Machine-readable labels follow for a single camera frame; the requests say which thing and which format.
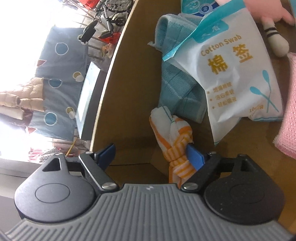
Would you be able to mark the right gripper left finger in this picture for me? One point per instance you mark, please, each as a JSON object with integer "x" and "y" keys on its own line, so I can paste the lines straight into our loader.
{"x": 95, "y": 165}

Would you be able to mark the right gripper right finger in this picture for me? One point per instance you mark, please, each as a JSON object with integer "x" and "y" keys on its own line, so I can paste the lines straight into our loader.
{"x": 204, "y": 165}

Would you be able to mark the orange striped white cloth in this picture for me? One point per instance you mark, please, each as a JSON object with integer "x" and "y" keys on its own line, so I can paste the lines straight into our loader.
{"x": 173, "y": 134}

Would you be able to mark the light blue towel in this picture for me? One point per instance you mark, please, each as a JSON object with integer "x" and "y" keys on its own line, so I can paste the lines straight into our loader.
{"x": 180, "y": 92}

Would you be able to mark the pink scrubbing sponge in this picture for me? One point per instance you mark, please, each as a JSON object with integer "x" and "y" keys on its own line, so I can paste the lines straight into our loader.
{"x": 285, "y": 140}

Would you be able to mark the white cotton swab bag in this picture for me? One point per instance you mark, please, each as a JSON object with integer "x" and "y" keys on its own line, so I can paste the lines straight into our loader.
{"x": 227, "y": 56}

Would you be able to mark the blue white wet wipes pack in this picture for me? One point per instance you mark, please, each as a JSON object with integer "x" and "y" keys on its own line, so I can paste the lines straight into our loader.
{"x": 199, "y": 7}

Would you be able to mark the pink round plush toy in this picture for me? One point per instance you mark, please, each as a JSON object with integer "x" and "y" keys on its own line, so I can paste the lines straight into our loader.
{"x": 268, "y": 13}

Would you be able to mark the brown cardboard box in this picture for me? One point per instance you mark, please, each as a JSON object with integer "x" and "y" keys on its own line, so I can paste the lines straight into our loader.
{"x": 131, "y": 91}

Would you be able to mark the blue dotted curtain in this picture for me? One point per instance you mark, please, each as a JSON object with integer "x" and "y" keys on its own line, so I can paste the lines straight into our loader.
{"x": 63, "y": 63}

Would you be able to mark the wheelchair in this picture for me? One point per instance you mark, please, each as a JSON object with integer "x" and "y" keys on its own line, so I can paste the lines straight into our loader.
{"x": 113, "y": 12}

